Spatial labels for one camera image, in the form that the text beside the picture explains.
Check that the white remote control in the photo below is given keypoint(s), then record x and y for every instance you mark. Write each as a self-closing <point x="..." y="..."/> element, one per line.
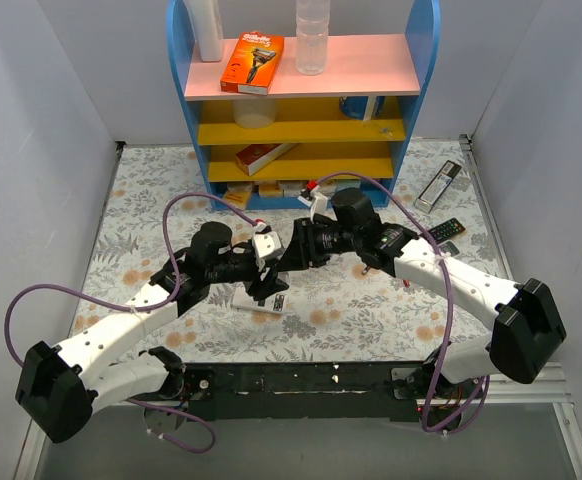
<point x="275" y="304"/>

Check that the orange razor box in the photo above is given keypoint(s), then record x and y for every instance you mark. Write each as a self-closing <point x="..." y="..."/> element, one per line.
<point x="253" y="64"/>

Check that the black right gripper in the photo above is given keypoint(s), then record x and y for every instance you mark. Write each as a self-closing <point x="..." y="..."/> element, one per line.
<point x="306" y="242"/>

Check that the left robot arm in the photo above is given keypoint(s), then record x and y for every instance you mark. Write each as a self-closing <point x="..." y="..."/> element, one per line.
<point x="62" y="386"/>

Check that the red and silver long box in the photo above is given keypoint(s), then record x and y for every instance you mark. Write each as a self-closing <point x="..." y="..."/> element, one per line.
<point x="255" y="157"/>

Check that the white translucent cup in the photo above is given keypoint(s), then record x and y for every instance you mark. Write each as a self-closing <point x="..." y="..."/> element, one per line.
<point x="254" y="113"/>

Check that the metal corner rail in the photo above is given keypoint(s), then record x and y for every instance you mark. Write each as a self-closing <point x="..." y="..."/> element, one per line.
<point x="466" y="144"/>

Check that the white grey AC remote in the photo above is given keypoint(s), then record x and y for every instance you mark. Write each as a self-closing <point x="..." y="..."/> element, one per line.
<point x="449" y="248"/>

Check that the black TV remote control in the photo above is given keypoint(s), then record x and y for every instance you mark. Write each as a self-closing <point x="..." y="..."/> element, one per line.
<point x="446" y="230"/>

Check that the green sponge pack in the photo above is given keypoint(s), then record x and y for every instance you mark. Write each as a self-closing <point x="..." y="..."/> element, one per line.
<point x="368" y="186"/>

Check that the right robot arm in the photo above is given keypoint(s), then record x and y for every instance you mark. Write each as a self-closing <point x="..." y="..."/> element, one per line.
<point x="524" y="323"/>

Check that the white bottle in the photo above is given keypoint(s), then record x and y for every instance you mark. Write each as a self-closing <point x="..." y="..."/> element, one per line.
<point x="208" y="29"/>

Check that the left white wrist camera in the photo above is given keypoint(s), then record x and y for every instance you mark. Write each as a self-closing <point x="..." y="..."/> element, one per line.
<point x="266" y="243"/>

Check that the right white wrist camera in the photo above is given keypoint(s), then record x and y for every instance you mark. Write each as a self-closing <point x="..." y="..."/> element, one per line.
<point x="311" y="197"/>

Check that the black silver toothpaste box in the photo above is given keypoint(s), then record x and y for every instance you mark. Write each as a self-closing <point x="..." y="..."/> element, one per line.
<point x="427" y="199"/>

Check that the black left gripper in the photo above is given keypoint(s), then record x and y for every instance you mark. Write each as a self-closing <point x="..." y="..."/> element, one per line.
<point x="260" y="276"/>

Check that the blue and yellow shelf unit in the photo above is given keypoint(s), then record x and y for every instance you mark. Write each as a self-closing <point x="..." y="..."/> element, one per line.
<point x="397" y="66"/>

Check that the yellow sponge pack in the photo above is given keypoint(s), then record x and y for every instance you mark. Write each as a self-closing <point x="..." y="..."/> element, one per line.
<point x="238" y="194"/>

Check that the white sponge pack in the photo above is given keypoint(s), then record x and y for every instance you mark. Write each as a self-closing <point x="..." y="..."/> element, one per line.
<point x="292" y="188"/>

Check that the clear plastic bottle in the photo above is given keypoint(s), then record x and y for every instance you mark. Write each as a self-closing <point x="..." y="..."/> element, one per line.
<point x="312" y="31"/>

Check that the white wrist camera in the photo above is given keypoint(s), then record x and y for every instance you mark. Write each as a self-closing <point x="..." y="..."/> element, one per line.
<point x="311" y="197"/>
<point x="266" y="243"/>

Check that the black base bar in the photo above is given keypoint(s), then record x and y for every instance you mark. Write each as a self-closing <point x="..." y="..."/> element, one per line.
<point x="231" y="391"/>

